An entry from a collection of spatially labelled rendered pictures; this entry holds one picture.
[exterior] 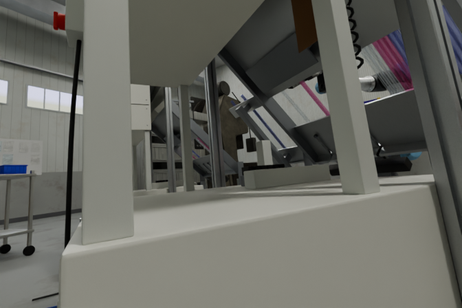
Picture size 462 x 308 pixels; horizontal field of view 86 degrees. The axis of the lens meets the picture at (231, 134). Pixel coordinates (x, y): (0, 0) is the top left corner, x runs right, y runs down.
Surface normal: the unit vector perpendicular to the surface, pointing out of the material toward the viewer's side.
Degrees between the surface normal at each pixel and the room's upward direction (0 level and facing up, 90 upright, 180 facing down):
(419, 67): 90
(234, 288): 90
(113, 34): 90
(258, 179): 90
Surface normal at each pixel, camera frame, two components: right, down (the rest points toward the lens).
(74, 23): 0.46, -0.19
